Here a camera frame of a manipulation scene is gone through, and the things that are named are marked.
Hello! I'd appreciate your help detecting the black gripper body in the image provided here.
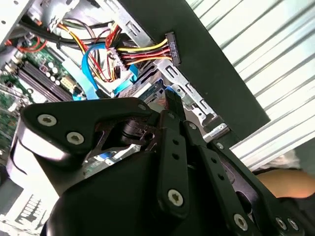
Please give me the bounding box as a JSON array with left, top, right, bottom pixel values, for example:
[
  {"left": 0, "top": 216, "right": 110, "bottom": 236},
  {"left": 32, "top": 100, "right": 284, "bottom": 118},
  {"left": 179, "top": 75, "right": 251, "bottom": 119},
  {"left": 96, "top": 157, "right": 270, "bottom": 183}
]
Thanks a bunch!
[{"left": 40, "top": 149, "right": 237, "bottom": 236}]

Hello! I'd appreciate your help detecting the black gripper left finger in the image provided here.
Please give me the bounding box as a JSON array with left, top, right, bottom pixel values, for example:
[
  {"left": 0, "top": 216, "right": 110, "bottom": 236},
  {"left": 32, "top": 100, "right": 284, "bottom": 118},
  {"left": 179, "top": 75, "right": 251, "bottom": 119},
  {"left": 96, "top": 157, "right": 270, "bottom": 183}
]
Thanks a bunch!
[{"left": 7, "top": 88, "right": 190, "bottom": 220}]

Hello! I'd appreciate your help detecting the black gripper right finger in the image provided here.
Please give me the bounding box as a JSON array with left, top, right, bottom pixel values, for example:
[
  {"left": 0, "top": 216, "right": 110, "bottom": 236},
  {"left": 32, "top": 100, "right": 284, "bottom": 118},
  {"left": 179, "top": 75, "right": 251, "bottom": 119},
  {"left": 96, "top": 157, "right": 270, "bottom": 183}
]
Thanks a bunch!
[{"left": 172, "top": 88, "right": 308, "bottom": 236}]

